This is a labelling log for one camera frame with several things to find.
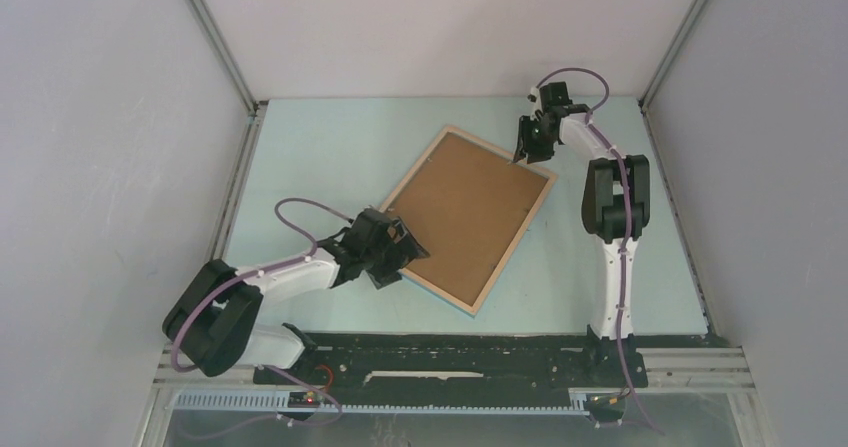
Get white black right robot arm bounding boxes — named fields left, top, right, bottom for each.
left=513, top=82, right=650, bottom=341

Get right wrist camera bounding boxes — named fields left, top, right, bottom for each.
left=527, top=86, right=540, bottom=103

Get right corner aluminium rail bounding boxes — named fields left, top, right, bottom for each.
left=638, top=0, right=711, bottom=113

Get white cable duct strip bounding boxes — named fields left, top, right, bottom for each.
left=171, top=389, right=588, bottom=415

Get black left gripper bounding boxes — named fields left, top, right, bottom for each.
left=362, top=216, right=427, bottom=288

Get brown frame backing board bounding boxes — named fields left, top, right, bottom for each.
left=386, top=132, right=550, bottom=306

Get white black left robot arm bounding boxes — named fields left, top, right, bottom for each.
left=162, top=208, right=430, bottom=384

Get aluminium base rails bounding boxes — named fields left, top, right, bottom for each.
left=138, top=334, right=771, bottom=446

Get wooden picture frame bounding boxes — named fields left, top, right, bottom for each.
left=377, top=125, right=559, bottom=317

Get corner aluminium rail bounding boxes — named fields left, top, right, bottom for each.
left=185, top=0, right=259, bottom=116
left=638, top=0, right=711, bottom=113

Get left corner aluminium rail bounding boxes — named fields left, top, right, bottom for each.
left=185, top=0, right=259, bottom=116

